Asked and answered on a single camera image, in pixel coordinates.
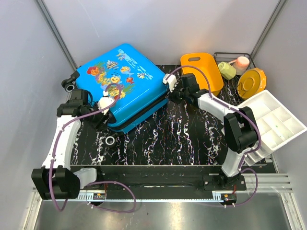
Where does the pink cup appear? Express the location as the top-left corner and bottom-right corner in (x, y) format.
(228, 56), (250, 75)

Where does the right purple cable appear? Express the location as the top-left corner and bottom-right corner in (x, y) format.
(165, 65), (261, 208)

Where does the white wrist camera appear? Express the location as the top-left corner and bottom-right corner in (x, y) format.
(97, 91), (115, 115)
(163, 74), (177, 92)

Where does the aluminium rail frame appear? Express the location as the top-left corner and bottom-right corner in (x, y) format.
(31, 168), (305, 230)

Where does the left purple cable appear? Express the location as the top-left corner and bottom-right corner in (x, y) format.
(49, 83), (137, 213)

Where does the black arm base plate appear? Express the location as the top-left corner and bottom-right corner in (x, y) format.
(76, 164), (247, 201)

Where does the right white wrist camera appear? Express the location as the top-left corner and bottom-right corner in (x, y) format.
(163, 74), (177, 92)

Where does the green cup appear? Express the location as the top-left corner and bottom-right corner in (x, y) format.
(218, 62), (236, 80)

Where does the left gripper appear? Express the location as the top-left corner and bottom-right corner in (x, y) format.
(83, 102), (111, 132)

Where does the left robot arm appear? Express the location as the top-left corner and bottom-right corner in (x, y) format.
(31, 89), (114, 200)

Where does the blue fish-print suitcase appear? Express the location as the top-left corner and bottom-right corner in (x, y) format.
(61, 44), (168, 147)

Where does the yellow plate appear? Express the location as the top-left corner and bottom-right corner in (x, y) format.
(237, 68), (267, 100)

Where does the white drawer organizer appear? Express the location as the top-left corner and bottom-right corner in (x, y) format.
(238, 90), (307, 166)

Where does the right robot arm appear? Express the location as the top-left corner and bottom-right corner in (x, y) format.
(163, 73), (261, 190)

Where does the purple cable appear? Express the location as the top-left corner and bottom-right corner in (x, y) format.
(165, 65), (261, 208)
(49, 83), (137, 213)

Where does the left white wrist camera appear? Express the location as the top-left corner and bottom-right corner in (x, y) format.
(97, 91), (115, 115)

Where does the orange plastic basket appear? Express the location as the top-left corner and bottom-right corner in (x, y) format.
(180, 52), (224, 96)

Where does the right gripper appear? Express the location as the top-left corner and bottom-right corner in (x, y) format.
(167, 82), (189, 106)

